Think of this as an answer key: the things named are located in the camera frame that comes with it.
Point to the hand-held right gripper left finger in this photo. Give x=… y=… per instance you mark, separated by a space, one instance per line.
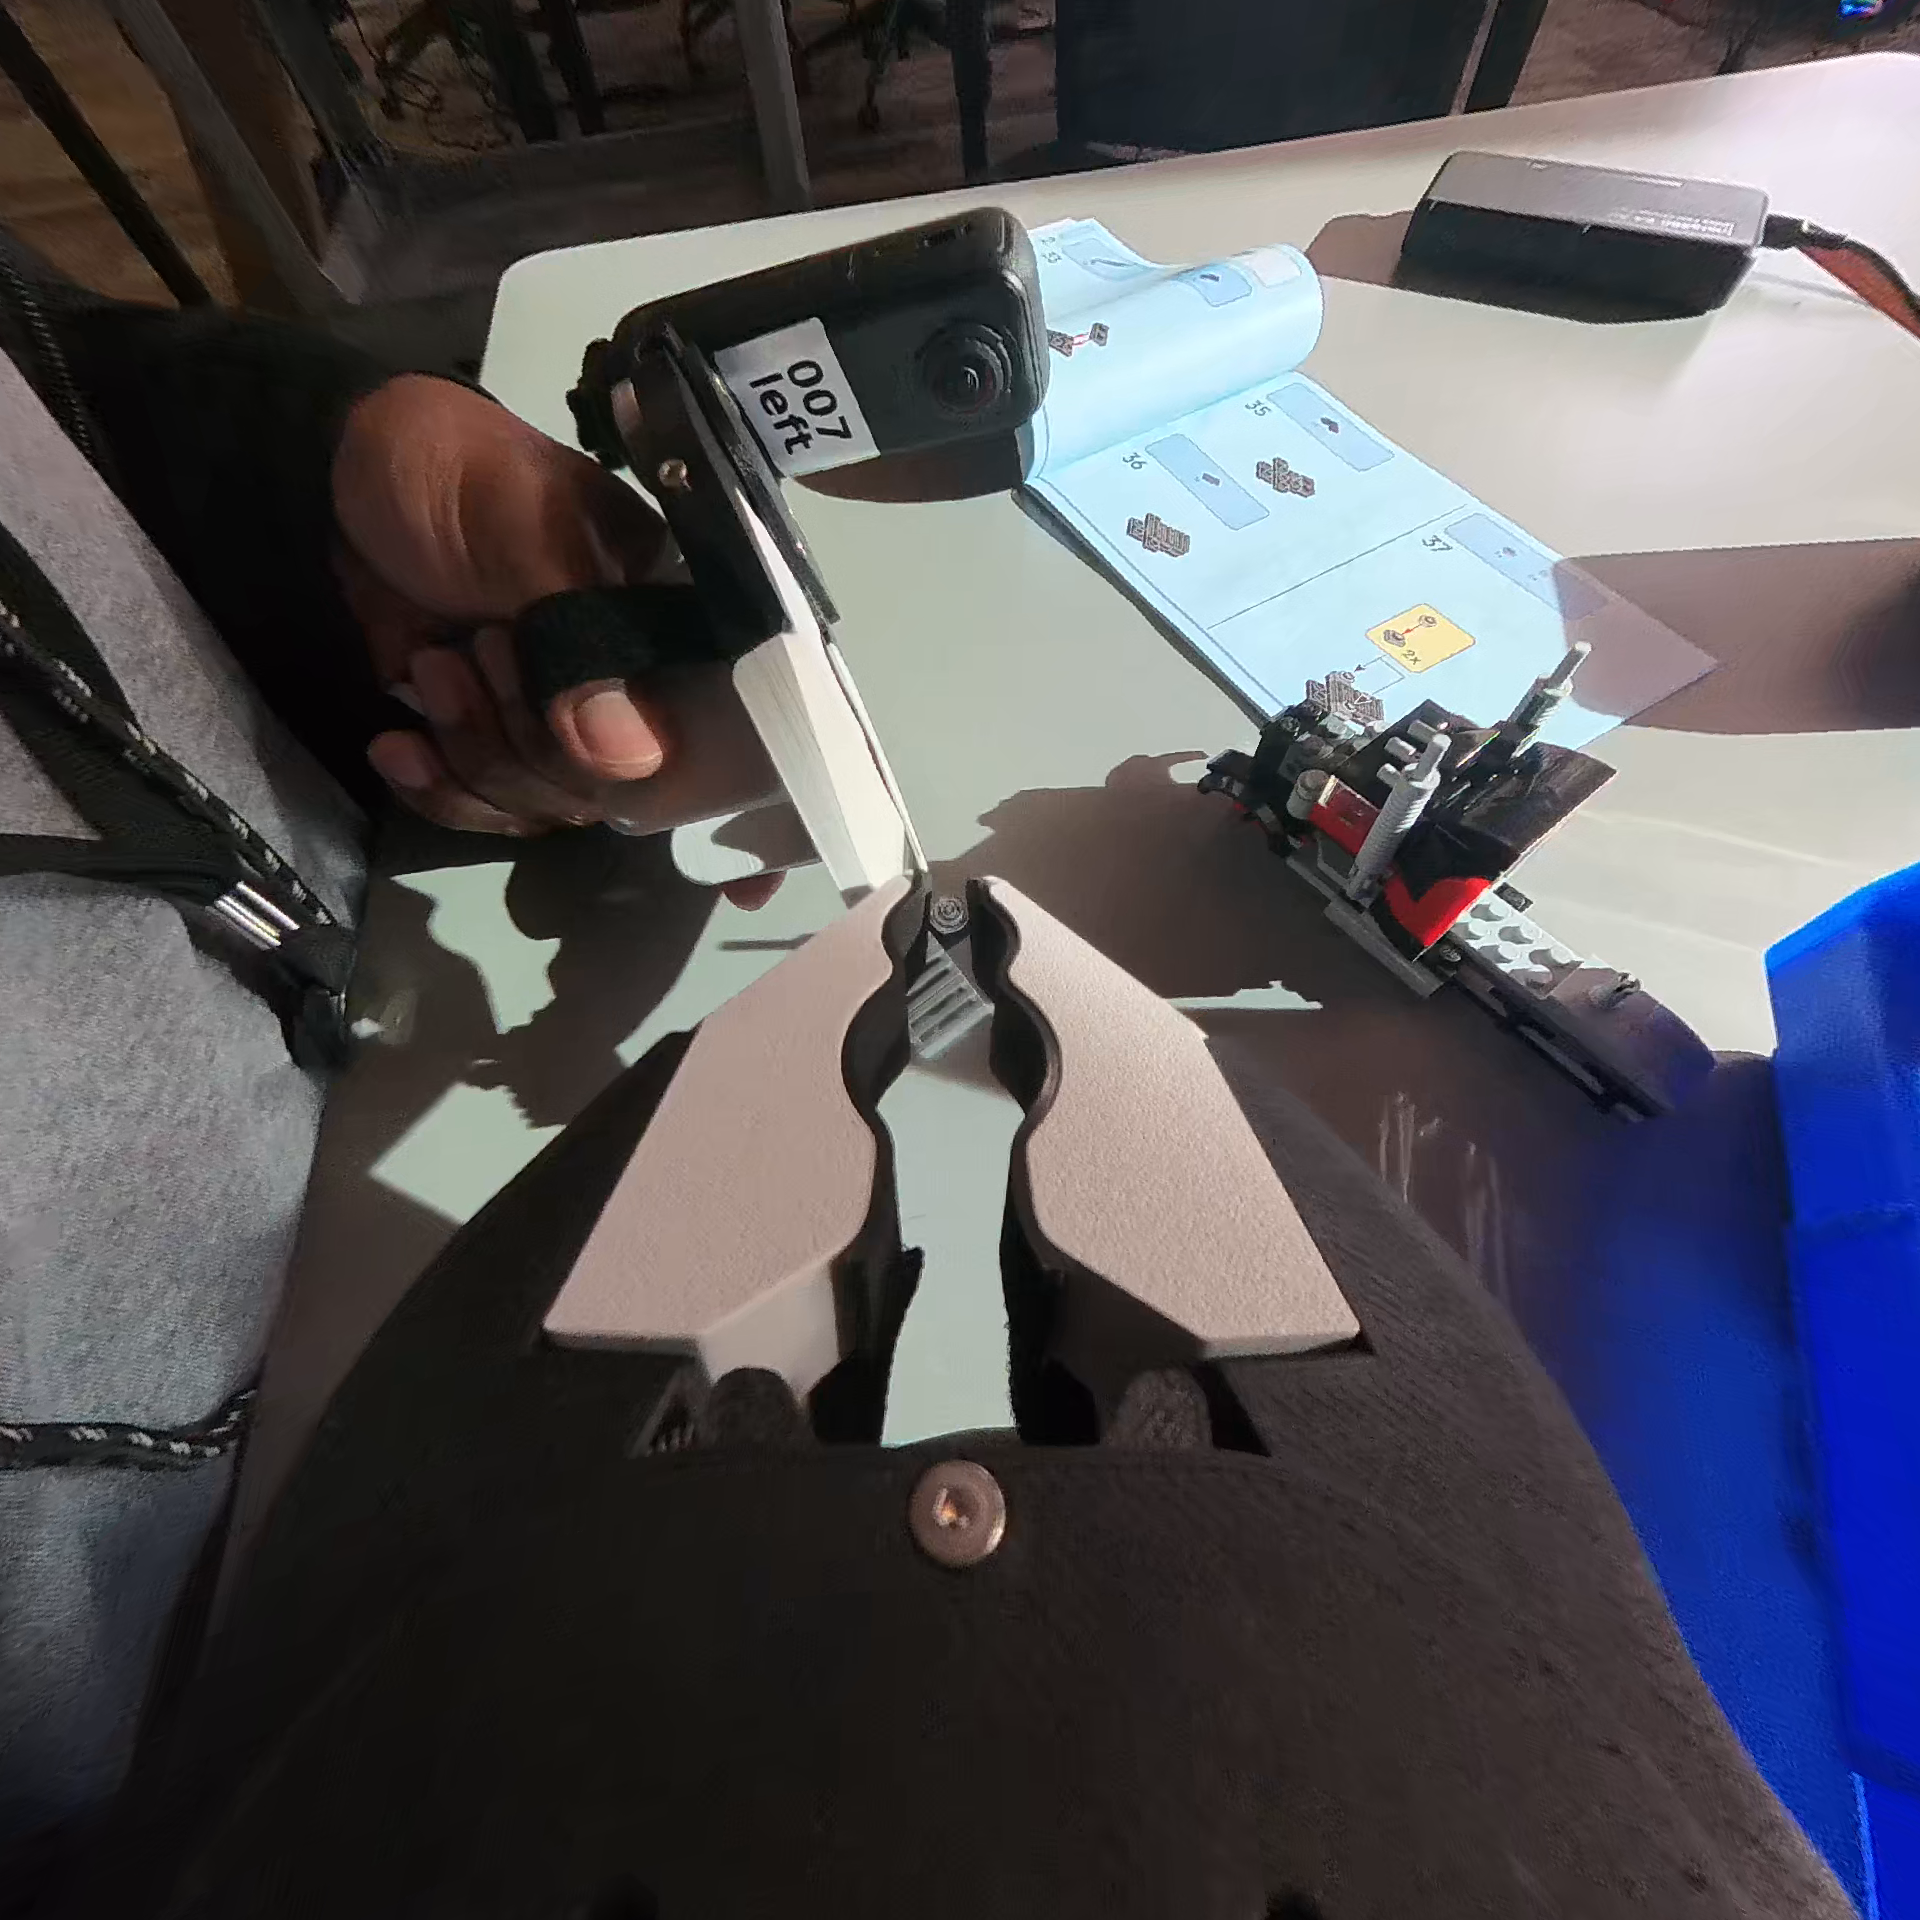
x=715 y=1185

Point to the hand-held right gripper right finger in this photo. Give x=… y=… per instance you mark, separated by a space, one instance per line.
x=1182 y=1185

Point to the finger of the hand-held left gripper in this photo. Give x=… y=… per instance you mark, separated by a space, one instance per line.
x=826 y=751
x=731 y=841

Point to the grey grille brick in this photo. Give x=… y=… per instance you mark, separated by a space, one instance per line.
x=948 y=1015

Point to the blue plastic bin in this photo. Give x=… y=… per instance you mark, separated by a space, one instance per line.
x=1842 y=1202

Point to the person's left forearm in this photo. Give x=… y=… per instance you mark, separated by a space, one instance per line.
x=230 y=480

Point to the person's left hand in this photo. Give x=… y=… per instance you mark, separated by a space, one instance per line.
x=491 y=603

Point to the light blue instruction booklet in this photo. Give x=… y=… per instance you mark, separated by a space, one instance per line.
x=1280 y=497

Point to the toy brick truck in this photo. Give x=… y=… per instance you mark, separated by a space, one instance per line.
x=1422 y=860

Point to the black rectangular device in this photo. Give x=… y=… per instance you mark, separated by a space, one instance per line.
x=1586 y=236

